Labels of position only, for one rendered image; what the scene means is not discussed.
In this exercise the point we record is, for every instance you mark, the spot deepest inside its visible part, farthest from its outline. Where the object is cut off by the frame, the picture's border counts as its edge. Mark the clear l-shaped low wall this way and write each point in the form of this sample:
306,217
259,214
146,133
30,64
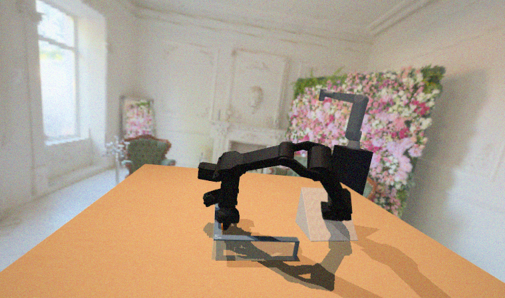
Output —
253,250

